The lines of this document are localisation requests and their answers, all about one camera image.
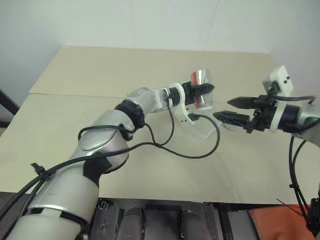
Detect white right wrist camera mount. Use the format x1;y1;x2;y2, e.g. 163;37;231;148
261;65;294;133

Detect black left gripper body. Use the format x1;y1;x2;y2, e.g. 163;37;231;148
181;81;198;106

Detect black metal base frame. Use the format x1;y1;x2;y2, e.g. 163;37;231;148
84;196;250;240

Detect orange red pad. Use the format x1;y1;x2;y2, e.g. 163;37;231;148
247;203;320;240

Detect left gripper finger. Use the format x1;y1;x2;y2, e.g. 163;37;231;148
193;83;215;97

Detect clear plastic container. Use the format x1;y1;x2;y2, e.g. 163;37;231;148
187;106;227;141

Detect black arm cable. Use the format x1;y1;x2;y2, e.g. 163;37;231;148
271;93;320;236
0;91;221;221

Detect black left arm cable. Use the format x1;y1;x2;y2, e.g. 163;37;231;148
0;91;221;221

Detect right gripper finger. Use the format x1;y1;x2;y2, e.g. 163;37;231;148
213;110;251;130
226;96;258;110

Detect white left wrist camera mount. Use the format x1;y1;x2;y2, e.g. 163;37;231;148
170;81;198;126

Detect dark grey rounded shape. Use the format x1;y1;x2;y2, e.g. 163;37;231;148
119;206;147;240
178;209;214;240

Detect dark furniture frame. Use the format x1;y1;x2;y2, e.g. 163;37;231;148
0;88;21;130

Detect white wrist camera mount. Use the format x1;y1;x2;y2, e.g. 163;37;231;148
261;65;294;133
170;81;198;126

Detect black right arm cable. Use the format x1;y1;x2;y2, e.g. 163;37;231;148
271;93;320;236

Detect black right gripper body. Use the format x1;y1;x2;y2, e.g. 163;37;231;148
245;94;279;134

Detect silver can with red stripe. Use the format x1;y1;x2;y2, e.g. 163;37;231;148
190;69;214;110

